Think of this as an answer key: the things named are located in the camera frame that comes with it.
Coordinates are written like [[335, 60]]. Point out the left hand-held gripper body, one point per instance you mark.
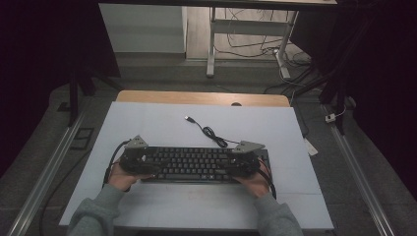
[[136, 143]]

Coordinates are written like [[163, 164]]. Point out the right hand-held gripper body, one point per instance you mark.
[[247, 146]]

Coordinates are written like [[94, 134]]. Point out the black keyboard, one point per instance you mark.
[[196, 164]]

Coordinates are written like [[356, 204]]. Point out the person's right hand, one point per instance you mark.
[[259, 187]]

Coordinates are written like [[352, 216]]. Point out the person's left hand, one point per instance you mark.
[[119, 180]]

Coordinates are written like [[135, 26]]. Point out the white table cover sheet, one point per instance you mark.
[[157, 124]]

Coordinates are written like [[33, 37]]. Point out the white paper tag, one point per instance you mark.
[[310, 147]]

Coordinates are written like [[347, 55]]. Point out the wooden table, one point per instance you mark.
[[196, 97]]

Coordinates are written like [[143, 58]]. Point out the black tripod stand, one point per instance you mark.
[[73, 98]]

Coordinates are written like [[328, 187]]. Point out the small white adapter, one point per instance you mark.
[[330, 118]]

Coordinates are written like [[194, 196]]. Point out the black metal stand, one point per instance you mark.
[[341, 98]]

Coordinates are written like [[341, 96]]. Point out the white cabinet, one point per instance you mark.
[[141, 29]]

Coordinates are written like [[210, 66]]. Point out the white-legged desk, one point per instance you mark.
[[244, 27]]

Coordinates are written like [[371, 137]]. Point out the dark curtain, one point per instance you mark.
[[387, 82], [32, 49]]

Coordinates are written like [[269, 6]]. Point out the aluminium rail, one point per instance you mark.
[[49, 170], [360, 183]]

